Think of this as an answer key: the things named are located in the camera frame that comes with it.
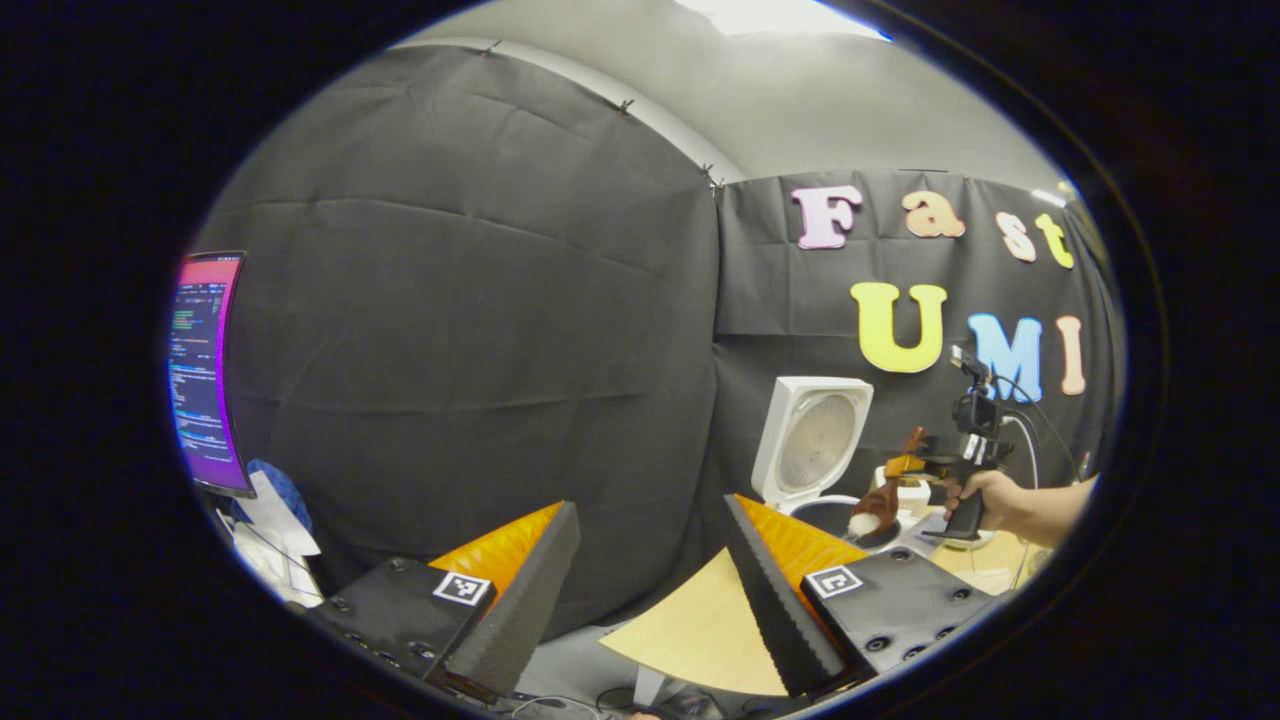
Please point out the white toaster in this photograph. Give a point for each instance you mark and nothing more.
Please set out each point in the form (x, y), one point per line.
(912, 492)

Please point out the computer monitor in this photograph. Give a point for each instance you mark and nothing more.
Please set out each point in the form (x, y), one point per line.
(205, 370)

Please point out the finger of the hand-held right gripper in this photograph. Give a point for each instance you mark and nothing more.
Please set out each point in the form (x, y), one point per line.
(905, 466)

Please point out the large ceiling light panel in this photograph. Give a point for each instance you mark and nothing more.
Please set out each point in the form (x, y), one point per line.
(780, 15)

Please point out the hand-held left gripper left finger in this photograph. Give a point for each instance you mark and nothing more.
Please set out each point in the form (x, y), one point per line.
(520, 610)

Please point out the white crumpled paper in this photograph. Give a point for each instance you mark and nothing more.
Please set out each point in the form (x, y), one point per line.
(275, 550)

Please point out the blue cloth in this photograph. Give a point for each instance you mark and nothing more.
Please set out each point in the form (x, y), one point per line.
(285, 490)

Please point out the wooden spoon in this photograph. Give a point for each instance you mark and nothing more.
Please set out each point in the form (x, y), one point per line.
(885, 495)

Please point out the white rice cooker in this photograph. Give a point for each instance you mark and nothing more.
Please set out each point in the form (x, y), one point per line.
(812, 440)

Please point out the white rice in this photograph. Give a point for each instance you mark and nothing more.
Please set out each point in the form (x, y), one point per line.
(863, 525)

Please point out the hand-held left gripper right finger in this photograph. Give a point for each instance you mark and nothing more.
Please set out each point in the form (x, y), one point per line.
(780, 610)

